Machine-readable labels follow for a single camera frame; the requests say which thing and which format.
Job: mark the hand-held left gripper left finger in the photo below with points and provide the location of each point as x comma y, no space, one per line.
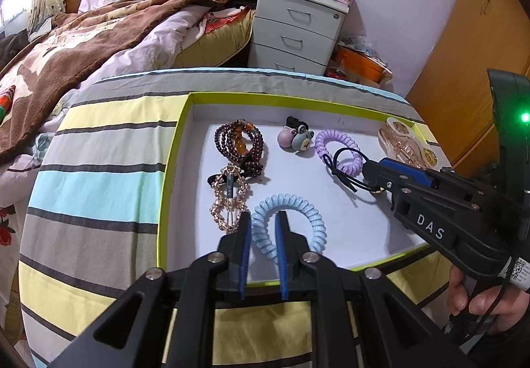
245,252

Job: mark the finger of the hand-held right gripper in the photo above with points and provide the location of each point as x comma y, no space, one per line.
426,223
408,169

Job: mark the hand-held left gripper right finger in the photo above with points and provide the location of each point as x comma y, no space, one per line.
283,256

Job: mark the gold rhinestone hair clip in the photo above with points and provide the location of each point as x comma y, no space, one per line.
225,206

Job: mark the green cardboard box tray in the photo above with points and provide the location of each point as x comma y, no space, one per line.
290,185

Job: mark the bear hair clip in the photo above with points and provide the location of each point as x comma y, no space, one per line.
301,141

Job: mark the person's right hand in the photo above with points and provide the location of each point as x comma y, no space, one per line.
492,299

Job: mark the clear pink hair claw clip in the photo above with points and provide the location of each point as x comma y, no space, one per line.
403,140

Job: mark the orange storage box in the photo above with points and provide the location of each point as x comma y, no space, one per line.
360,63

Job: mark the wooden wardrobe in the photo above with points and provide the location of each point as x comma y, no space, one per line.
455,61

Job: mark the striped bed sheet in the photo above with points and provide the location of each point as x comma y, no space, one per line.
103,185

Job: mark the grey drawer nightstand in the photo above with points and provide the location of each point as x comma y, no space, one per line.
290,32

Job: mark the brown blanket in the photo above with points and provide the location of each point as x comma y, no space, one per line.
74,61

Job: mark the red green striped cloth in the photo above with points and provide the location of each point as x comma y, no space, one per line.
6,102

